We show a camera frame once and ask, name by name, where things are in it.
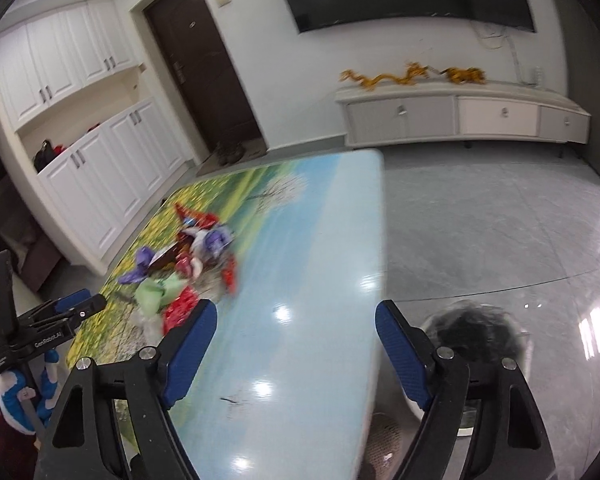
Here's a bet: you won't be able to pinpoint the brown chocolate wrapper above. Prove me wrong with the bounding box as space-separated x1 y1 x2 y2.
148 242 193 278

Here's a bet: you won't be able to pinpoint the purple wrapper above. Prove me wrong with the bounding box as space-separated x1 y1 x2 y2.
118 246 156 285
204 224 234 259

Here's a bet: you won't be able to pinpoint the red snack bag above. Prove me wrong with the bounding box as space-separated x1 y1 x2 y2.
174 203 220 230

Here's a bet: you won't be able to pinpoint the black-lined trash bin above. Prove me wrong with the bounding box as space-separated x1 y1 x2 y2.
404 301 534 436

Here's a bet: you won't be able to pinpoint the blue white gloved hand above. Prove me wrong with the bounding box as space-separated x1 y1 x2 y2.
0 349 60 436

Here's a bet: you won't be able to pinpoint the red foil wrapper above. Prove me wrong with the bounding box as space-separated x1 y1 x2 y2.
162 286 199 335

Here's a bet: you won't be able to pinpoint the green plastic wrapper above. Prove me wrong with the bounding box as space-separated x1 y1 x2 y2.
133 274 187 318

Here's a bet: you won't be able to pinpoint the pink white wrapper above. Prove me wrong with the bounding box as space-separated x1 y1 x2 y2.
174 254 204 282

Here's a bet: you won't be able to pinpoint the landscape print table mat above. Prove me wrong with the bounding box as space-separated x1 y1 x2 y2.
66 149 387 480

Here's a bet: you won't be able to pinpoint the white lower cabinets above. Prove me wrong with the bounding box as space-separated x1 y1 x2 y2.
38 98 185 258

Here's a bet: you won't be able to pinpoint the white cabinets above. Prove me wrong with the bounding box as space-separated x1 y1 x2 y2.
38 98 185 258
0 0 135 130

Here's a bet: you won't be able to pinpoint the black bag on shelf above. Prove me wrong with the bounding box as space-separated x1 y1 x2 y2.
33 140 57 174

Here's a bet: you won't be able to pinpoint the dark shoes pair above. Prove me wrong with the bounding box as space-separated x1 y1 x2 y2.
215 142 246 167

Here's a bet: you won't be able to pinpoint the white upper cabinets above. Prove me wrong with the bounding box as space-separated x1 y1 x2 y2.
0 0 135 130

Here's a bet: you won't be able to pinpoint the white TV cabinet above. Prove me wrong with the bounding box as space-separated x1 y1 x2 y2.
336 81 591 148

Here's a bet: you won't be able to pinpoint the golden dragon ornament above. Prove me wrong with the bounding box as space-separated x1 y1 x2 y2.
339 62 429 91

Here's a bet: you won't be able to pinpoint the golden lion ornament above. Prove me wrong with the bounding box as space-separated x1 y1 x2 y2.
441 67 486 84

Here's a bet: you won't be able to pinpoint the dark brown door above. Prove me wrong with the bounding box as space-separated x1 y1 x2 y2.
144 0 262 150

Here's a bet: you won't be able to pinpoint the white power strip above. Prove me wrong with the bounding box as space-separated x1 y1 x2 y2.
533 66 544 88

